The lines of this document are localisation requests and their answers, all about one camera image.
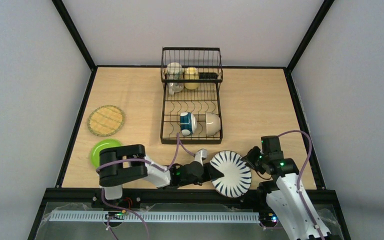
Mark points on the yellow cup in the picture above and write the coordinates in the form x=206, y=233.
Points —
x=191, y=74

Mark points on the blue striped white plate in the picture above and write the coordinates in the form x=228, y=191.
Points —
x=237, y=176

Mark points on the beige patterned mug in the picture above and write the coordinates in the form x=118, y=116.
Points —
x=175, y=71

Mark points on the woven bamboo coaster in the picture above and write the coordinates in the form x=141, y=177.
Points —
x=106, y=120

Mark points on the green plate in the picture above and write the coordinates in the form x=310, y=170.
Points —
x=94, y=155

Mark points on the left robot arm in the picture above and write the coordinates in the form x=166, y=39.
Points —
x=124, y=164

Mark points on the black wire dish rack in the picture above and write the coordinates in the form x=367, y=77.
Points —
x=204, y=99

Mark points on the white ceramic bowl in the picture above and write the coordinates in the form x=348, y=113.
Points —
x=212, y=124

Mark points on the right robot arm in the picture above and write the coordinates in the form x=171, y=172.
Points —
x=285, y=193

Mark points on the small blue rimmed bowl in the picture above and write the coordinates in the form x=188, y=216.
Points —
x=188, y=123

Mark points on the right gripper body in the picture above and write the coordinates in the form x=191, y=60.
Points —
x=252, y=158

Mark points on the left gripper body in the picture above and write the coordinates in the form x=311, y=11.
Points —
x=206, y=171

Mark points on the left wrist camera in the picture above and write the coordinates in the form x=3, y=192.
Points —
x=201, y=155

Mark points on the black frame front rail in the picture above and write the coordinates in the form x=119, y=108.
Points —
x=250, y=200

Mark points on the white slotted cable duct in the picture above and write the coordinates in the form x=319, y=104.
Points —
x=155, y=217

